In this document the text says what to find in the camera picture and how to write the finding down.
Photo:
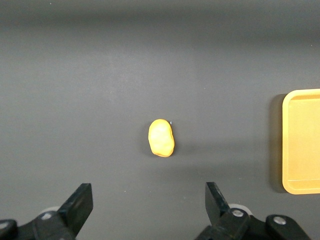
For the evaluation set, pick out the yellow plastic tray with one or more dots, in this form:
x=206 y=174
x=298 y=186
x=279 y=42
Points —
x=303 y=142

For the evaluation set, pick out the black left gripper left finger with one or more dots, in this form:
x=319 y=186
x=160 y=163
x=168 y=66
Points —
x=77 y=207

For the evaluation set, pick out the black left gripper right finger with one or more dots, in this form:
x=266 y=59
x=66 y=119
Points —
x=215 y=202

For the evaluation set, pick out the yellow toy potato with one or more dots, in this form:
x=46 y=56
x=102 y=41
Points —
x=161 y=138

